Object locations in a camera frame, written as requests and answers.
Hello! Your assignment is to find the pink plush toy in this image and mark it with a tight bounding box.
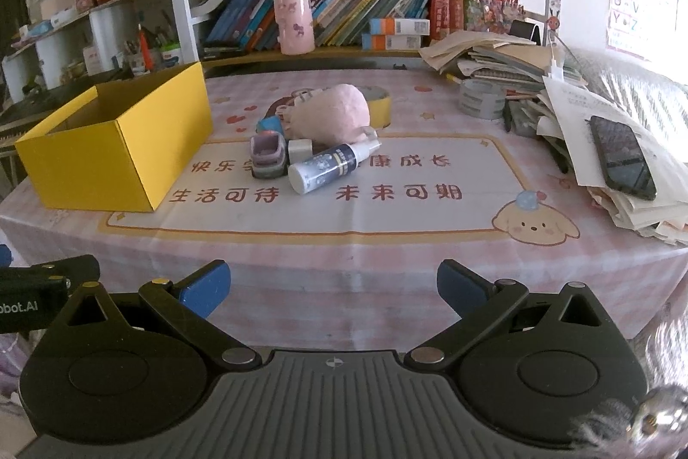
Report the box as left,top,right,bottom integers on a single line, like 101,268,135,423
282,83,380,144

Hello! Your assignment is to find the grey purple toy car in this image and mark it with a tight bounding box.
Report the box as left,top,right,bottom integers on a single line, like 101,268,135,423
250,130,291,179

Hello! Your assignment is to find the black phone stand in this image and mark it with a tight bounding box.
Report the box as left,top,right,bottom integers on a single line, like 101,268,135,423
508,19,543,45

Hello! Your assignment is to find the pink printed cup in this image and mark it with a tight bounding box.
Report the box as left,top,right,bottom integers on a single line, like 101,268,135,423
273,0,315,55

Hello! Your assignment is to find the black electronic keyboard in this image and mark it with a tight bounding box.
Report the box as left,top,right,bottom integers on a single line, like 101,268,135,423
0,85,95,148

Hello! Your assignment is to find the stack of white papers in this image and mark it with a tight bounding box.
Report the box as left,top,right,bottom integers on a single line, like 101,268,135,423
537,74,688,245

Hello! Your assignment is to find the row of leaning books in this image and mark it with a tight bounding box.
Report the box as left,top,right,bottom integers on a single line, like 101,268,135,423
203,0,439,51

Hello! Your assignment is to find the orange blue small box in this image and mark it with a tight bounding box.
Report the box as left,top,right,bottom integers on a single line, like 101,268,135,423
370,18,431,36
362,34,423,52

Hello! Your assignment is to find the yellow cardboard box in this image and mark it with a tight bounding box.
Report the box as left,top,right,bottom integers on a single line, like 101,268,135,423
15,61,215,213

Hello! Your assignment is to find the pink printed tablecloth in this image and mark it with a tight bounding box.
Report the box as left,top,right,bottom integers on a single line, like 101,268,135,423
0,61,688,347

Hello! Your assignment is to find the grey tape roll stack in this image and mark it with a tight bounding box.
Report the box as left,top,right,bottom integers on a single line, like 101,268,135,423
458,79,509,120

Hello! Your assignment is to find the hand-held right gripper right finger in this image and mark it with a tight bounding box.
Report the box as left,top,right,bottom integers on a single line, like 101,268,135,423
403,259,619,374

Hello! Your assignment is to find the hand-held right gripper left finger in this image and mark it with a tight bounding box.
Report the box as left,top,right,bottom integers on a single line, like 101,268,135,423
49,261,264,374

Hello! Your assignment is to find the pile of notebooks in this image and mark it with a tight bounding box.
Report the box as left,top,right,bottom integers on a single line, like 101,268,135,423
419,31,584,89

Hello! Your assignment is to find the clear plastic cover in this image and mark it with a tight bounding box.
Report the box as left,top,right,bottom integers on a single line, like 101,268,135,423
564,45,688,153

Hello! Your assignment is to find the white staple box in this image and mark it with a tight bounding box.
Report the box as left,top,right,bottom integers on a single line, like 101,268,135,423
287,139,314,164

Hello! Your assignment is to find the white charger plug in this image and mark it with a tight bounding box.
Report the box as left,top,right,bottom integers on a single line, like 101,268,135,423
545,47,565,80

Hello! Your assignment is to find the black smartphone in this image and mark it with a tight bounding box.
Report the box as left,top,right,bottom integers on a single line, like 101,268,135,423
590,115,657,200

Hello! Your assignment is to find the white side shelf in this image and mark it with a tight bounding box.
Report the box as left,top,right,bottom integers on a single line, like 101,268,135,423
0,0,186,105

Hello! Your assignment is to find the yellow paper cup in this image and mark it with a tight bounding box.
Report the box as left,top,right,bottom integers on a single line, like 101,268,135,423
357,87,392,129

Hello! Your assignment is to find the white blue spray bottle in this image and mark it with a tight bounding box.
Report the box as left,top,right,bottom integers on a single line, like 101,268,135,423
287,139,377,195

